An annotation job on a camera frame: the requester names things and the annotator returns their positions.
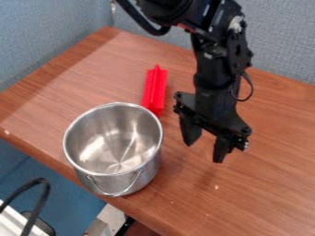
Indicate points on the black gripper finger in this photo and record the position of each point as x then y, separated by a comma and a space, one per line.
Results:
222, 148
192, 130

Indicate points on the red block object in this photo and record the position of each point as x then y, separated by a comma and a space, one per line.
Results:
154, 92

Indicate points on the white device with black edge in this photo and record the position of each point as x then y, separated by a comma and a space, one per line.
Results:
13, 222

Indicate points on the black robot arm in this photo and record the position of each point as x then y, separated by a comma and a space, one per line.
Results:
217, 26

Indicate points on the white table bracket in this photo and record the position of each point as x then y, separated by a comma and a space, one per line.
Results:
112, 223

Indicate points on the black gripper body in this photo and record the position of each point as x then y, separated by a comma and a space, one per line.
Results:
214, 107

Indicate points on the stainless steel metal pot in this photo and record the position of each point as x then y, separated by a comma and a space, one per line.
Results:
113, 145

